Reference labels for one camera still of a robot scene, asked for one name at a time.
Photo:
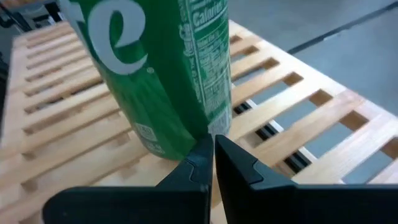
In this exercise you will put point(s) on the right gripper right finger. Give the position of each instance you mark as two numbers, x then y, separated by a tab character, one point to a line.
295	205

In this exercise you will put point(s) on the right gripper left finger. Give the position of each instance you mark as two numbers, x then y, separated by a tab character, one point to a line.
140	205

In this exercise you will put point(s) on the green Sprite can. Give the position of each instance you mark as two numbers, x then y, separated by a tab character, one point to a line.
149	93

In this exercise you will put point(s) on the wooden slatted shelf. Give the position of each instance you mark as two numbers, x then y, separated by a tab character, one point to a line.
62	124

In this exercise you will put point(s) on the black aluminium table frame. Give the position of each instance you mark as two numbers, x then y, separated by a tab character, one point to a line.
297	161

